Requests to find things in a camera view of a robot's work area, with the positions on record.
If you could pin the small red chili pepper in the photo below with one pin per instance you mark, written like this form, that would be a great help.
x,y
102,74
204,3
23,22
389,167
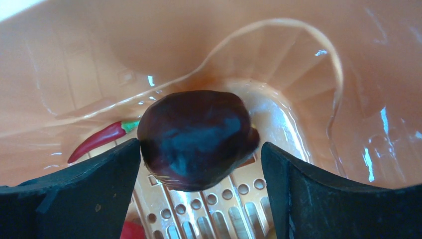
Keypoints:
x,y
106,135

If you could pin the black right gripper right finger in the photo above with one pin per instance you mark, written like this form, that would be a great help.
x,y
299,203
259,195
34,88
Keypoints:
x,y
308,202

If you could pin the red toy chili pepper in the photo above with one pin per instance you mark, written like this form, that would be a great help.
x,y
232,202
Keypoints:
x,y
132,230

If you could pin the orange plastic basket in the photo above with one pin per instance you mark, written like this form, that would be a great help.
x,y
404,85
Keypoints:
x,y
335,83

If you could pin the dark purple toy apple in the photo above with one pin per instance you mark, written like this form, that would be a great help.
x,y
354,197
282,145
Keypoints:
x,y
190,141

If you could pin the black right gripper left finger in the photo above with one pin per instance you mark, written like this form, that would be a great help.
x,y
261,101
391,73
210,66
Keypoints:
x,y
88,200

